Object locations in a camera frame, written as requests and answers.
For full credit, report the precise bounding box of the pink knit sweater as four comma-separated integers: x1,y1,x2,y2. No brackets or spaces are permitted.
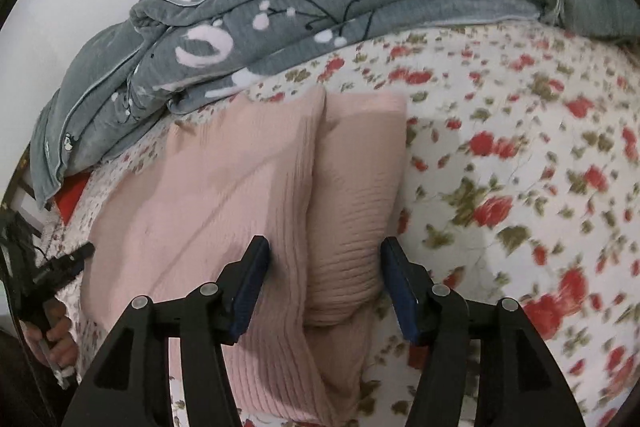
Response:
81,86,407,426

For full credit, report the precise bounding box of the person's left hand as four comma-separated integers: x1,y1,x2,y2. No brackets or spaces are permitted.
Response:
21,299,79,369

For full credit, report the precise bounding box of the wooden bed headboard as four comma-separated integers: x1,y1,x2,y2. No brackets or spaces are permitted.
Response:
1,145,55,247

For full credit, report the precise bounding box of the red pillow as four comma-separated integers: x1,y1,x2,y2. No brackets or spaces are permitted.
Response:
54,172,91,225

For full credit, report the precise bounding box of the floral bed sheet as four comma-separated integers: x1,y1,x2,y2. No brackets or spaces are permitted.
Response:
53,22,639,426

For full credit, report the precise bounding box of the grey patterned quilt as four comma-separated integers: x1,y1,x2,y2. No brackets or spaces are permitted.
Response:
29,0,639,205

